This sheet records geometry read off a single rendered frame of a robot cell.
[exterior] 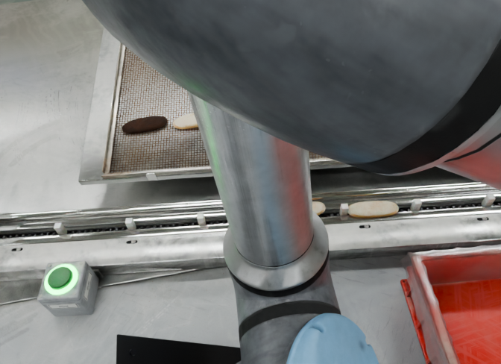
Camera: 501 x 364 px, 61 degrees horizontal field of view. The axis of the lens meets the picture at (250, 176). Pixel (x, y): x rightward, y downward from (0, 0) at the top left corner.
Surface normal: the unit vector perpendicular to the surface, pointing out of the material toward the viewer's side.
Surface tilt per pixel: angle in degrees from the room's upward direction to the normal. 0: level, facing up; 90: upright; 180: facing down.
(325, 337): 45
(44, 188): 0
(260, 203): 87
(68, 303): 90
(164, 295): 0
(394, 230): 0
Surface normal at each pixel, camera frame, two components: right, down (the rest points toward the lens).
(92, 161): -0.05, -0.49
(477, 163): -0.08, 0.92
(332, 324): 0.66, -0.47
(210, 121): -0.58, 0.66
